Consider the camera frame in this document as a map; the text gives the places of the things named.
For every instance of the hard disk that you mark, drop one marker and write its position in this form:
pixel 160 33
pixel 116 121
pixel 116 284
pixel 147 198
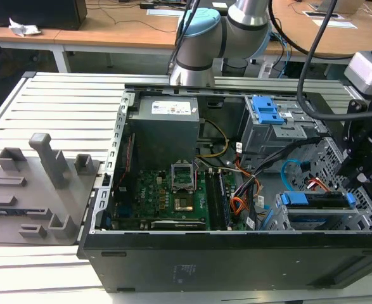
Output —
pixel 295 198

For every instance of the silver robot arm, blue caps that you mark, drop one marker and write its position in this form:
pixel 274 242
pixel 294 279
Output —
pixel 198 47

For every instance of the grey metal disk bay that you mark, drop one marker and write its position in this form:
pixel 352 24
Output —
pixel 363 215

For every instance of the grey optical drive cage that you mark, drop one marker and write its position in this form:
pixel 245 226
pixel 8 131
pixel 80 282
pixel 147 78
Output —
pixel 268 139

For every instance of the blue plastic drive latch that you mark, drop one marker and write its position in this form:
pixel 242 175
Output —
pixel 266 111

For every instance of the white paper sheet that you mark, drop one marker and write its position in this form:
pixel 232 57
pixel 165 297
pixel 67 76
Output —
pixel 162 12
pixel 341 24

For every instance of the black waste bin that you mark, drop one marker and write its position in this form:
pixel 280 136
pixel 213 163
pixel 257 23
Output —
pixel 234 67

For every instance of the black RAM stick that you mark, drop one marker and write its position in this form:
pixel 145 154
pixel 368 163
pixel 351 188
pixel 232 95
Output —
pixel 225 202
pixel 213 202

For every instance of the black open PC case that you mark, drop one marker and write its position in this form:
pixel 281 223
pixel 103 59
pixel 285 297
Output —
pixel 223 263

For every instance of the CPU socket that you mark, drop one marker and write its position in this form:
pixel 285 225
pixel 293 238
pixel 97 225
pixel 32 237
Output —
pixel 184 203

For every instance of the grey power supply unit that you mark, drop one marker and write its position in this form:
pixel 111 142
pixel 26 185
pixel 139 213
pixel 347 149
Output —
pixel 163 133

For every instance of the green motherboard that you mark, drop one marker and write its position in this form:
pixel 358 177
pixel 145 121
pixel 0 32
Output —
pixel 151 196

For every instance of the wooden desk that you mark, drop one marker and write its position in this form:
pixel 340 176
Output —
pixel 116 35

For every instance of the grey parts rack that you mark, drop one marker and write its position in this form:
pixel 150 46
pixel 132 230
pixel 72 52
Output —
pixel 46 202

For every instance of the black box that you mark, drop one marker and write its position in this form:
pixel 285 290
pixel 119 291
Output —
pixel 33 12

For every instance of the crumpled white paper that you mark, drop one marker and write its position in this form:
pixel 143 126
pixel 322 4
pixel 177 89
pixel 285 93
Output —
pixel 22 29

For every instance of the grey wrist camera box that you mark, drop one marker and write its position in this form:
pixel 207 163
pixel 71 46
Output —
pixel 368 74

